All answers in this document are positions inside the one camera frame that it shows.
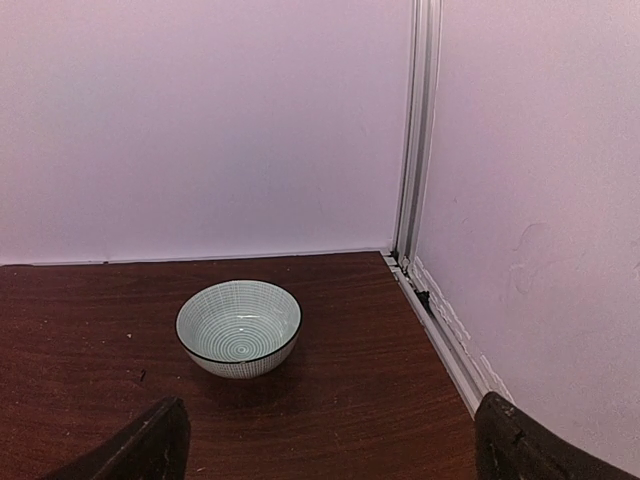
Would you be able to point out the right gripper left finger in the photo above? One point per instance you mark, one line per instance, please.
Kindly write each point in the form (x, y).
(153, 446)

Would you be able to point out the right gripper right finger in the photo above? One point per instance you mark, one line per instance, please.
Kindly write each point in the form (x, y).
(512, 445)

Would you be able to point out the pale blue tea bowl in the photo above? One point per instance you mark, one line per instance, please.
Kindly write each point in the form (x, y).
(239, 329)

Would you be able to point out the right aluminium frame post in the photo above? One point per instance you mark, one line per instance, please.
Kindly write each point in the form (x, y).
(426, 34)

